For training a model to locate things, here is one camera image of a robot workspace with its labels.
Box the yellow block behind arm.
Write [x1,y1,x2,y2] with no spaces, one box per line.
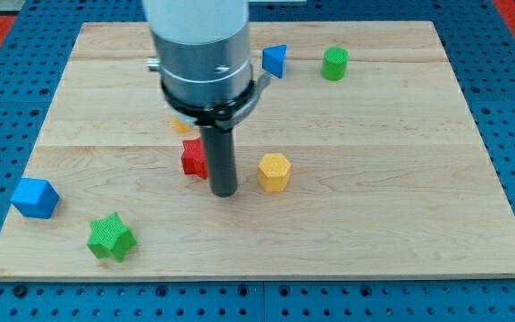
[171,114,191,133]

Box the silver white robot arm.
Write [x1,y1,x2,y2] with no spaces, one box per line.
[142,0,252,106]

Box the yellow hexagon block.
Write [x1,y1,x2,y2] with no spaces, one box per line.
[257,153,291,192]

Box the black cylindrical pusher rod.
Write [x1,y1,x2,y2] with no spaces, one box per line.
[200,126,238,198]

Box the red star block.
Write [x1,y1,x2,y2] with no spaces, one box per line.
[181,138,208,179]

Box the wooden board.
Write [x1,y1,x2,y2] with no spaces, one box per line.
[0,21,515,282]

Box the blue triangle block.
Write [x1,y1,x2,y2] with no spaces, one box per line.
[262,44,287,79]

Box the green cylinder block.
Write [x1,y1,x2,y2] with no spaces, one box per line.
[321,47,350,81]

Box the green star block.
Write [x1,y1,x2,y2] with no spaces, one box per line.
[86,212,137,262]

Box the blue cube block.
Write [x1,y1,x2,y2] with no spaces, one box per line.
[11,178,60,219]

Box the black clamp ring with bracket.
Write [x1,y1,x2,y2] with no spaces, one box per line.
[161,72,273,131]

